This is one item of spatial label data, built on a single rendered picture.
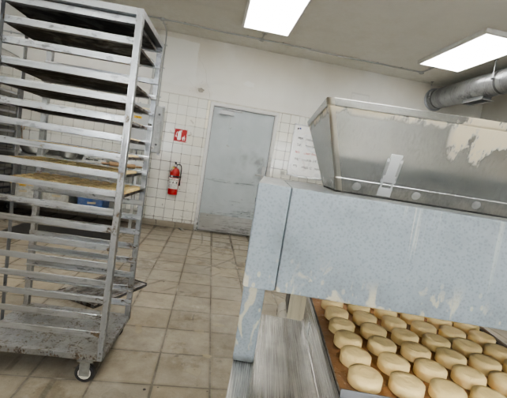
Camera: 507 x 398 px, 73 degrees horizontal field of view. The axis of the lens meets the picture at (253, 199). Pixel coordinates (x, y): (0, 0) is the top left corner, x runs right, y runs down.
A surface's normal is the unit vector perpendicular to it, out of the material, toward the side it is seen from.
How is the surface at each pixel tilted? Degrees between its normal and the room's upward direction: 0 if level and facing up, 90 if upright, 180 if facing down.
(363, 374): 0
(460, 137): 115
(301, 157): 90
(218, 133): 90
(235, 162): 90
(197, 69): 90
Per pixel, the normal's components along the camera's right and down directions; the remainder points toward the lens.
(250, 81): 0.11, 0.11
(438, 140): -0.11, 0.50
